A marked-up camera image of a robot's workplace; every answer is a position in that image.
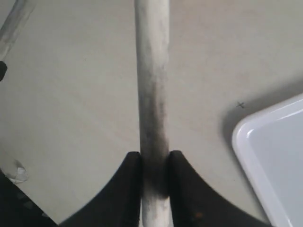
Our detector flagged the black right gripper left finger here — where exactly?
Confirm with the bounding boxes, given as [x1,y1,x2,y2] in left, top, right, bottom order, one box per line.
[59,152,142,227]

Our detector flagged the black table frame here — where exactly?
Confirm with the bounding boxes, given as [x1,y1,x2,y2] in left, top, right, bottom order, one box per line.
[0,173,57,227]

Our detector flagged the wooden drumstick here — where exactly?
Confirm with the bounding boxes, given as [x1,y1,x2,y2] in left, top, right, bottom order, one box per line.
[0,0,37,61]
[134,0,170,227]

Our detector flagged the crumpled white tape piece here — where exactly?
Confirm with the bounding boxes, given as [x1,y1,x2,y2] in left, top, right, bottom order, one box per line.
[6,160,29,184]

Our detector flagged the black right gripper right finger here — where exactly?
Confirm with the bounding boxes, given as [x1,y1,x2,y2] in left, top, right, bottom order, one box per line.
[167,150,268,227]

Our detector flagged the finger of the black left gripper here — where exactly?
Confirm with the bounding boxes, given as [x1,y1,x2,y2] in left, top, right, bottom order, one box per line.
[0,61,8,81]

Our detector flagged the white plastic tray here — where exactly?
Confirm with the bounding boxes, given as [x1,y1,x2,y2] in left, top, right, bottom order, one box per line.
[232,95,303,227]

